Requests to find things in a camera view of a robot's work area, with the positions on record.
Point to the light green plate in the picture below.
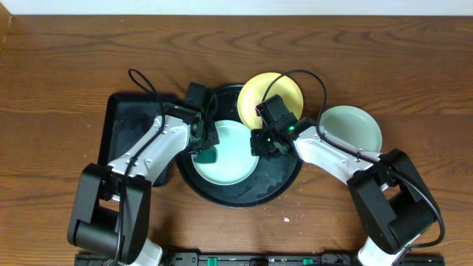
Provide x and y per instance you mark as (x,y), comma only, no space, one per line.
(353,125)
(234,161)

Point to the green yellow sponge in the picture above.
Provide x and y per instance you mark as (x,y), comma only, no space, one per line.
(206,156)

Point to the round black tray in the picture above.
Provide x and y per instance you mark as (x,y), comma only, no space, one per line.
(271,178)

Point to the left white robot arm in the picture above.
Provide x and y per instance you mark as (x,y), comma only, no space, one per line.
(111,211)

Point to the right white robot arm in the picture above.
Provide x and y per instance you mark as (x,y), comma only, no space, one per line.
(392,200)

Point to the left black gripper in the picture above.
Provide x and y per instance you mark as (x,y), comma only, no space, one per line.
(207,140)

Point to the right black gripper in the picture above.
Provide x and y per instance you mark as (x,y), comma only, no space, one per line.
(256,149)

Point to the yellow plate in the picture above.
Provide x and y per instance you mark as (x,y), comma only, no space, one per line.
(253,91)

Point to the rectangular black tray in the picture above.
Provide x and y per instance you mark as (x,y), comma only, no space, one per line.
(130,120)

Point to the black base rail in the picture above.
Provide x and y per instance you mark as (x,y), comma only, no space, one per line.
(194,259)

